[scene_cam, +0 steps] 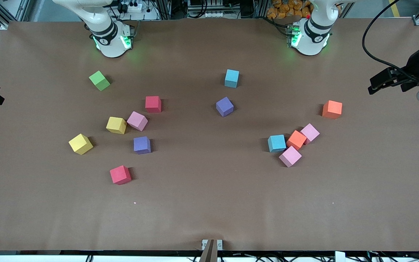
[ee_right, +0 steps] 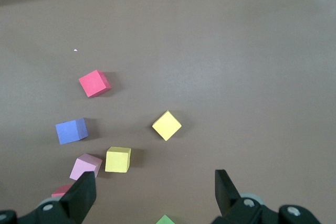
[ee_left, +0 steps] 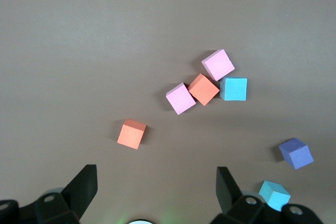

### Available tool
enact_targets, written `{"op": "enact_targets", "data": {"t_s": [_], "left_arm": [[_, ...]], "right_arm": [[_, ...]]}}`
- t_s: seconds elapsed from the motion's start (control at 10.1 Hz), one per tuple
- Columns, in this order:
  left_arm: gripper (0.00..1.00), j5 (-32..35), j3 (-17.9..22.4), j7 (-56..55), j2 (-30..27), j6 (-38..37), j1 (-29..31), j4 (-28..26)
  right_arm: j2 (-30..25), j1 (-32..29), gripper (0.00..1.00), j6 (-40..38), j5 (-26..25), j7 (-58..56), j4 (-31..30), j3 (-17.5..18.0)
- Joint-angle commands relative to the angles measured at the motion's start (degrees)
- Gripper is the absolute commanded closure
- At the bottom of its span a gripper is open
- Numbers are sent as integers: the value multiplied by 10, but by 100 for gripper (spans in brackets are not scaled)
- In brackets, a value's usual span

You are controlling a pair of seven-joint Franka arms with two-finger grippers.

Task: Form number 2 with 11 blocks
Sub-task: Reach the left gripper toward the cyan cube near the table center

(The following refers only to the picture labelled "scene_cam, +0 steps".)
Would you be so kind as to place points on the yellow foam block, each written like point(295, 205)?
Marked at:
point(80, 144)
point(116, 125)

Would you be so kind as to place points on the red foam block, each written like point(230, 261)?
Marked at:
point(120, 174)
point(153, 104)

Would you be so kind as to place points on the paper table cover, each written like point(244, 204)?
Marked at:
point(209, 203)

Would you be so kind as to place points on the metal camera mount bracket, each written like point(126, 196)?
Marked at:
point(212, 246)

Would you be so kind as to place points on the orange foam block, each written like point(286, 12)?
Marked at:
point(332, 109)
point(296, 139)

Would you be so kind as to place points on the pink foam block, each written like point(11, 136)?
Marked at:
point(290, 156)
point(137, 120)
point(310, 132)

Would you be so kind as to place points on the light blue foam block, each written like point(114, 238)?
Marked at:
point(276, 143)
point(231, 78)

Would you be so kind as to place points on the bag of orange fruit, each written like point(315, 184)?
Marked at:
point(286, 9)

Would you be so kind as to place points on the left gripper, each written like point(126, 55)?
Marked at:
point(412, 70)

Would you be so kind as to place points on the purple foam block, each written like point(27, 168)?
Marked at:
point(142, 145)
point(224, 106)

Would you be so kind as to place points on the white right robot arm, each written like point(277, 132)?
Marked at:
point(109, 47)

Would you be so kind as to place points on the white tag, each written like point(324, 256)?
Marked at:
point(339, 256)

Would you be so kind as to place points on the green foam block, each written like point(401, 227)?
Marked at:
point(99, 80)

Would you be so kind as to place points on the white power strip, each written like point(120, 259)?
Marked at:
point(135, 7)
point(215, 15)

